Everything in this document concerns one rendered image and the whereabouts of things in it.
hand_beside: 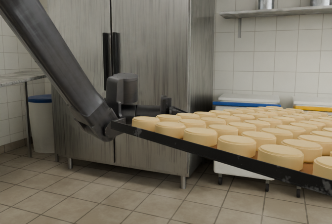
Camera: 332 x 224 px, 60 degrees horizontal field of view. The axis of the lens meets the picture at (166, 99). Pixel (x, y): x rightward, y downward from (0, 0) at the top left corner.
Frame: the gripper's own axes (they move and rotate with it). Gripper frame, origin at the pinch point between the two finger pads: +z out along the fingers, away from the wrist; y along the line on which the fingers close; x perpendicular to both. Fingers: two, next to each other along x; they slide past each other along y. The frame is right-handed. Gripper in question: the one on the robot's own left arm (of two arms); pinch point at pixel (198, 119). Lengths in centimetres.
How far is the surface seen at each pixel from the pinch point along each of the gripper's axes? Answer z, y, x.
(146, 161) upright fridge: -22, 70, -176
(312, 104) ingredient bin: 116, 13, -174
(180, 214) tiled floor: 6, 94, -134
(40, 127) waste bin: -155, 64, -268
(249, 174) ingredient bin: 66, 75, -169
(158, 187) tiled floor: -11, 94, -178
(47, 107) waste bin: -146, 40, -266
